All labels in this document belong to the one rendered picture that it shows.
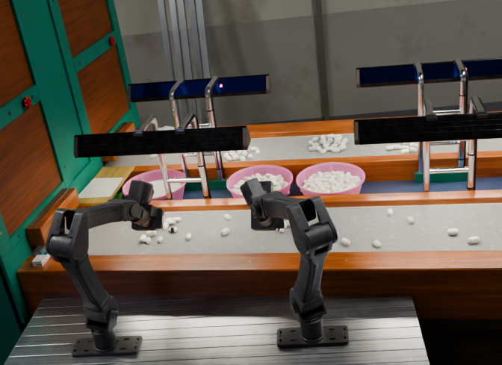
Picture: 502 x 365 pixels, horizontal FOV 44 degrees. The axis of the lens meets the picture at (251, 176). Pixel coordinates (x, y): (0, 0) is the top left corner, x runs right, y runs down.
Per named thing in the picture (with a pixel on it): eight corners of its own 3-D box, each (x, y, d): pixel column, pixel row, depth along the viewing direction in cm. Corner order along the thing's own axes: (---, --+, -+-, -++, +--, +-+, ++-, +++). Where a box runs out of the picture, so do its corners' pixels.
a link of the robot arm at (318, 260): (288, 302, 173) (298, 224, 151) (308, 294, 176) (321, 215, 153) (299, 319, 169) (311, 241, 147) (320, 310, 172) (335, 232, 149)
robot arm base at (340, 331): (274, 309, 175) (273, 325, 169) (346, 305, 172) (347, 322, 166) (277, 331, 178) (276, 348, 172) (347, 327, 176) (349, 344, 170)
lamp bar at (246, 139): (247, 150, 205) (245, 130, 201) (74, 158, 217) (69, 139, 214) (252, 140, 212) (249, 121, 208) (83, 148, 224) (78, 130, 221)
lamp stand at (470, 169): (485, 236, 208) (491, 111, 188) (423, 236, 211) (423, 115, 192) (476, 207, 224) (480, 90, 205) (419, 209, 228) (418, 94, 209)
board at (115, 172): (107, 204, 243) (106, 202, 242) (72, 206, 245) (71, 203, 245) (134, 168, 271) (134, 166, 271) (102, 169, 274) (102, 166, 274)
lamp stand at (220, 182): (227, 189, 262) (211, 89, 242) (182, 190, 266) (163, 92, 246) (235, 169, 279) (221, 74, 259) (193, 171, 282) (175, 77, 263)
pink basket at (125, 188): (201, 203, 254) (197, 182, 249) (142, 227, 242) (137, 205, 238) (172, 182, 274) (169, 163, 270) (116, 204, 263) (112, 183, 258)
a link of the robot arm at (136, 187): (136, 183, 196) (114, 174, 185) (159, 186, 192) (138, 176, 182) (128, 219, 194) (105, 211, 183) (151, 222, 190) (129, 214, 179)
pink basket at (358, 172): (366, 214, 229) (364, 192, 225) (295, 216, 235) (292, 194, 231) (366, 181, 253) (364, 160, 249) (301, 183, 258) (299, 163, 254)
